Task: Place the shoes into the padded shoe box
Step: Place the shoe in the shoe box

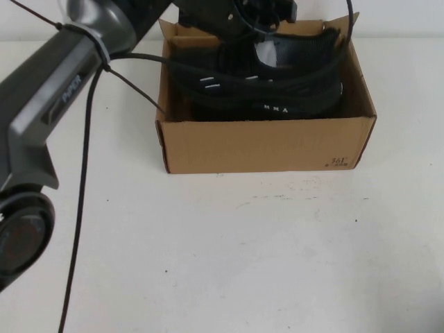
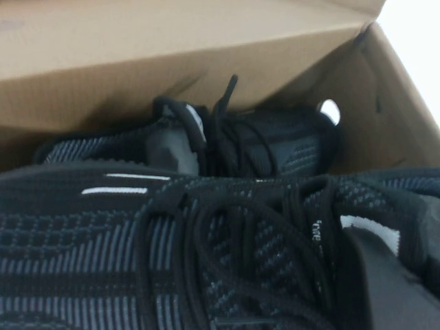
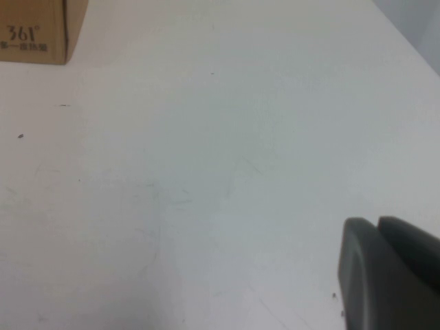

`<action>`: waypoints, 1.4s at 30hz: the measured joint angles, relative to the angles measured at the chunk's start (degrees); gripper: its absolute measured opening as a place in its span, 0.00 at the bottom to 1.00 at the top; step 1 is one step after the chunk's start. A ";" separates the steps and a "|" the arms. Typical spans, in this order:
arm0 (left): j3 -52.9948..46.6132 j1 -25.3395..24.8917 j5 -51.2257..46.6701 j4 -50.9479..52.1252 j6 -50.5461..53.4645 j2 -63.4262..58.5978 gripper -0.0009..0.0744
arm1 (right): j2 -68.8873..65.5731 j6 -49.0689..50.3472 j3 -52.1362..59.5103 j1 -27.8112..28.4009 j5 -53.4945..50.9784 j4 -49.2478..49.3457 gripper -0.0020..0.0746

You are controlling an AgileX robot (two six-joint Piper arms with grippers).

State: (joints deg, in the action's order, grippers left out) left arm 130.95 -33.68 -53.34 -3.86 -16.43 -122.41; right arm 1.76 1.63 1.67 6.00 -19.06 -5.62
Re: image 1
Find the brown cardboard shoe box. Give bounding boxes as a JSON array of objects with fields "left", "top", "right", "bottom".
[{"left": 155, "top": 13, "right": 378, "bottom": 174}]

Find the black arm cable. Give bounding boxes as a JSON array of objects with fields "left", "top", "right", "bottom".
[{"left": 57, "top": 51, "right": 178, "bottom": 333}]

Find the grey cable strap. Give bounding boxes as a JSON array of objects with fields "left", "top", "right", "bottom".
[{"left": 65, "top": 23, "right": 112, "bottom": 69}]

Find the black knit sneaker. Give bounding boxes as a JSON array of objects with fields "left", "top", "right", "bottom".
[
  {"left": 168, "top": 27, "right": 344, "bottom": 117},
  {"left": 190, "top": 96, "right": 345, "bottom": 122}
]

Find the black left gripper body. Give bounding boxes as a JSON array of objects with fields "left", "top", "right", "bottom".
[{"left": 177, "top": 0, "right": 300, "bottom": 38}]

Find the white foam shoe stuffing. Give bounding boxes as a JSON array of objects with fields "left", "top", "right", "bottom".
[{"left": 255, "top": 38, "right": 289, "bottom": 69}]

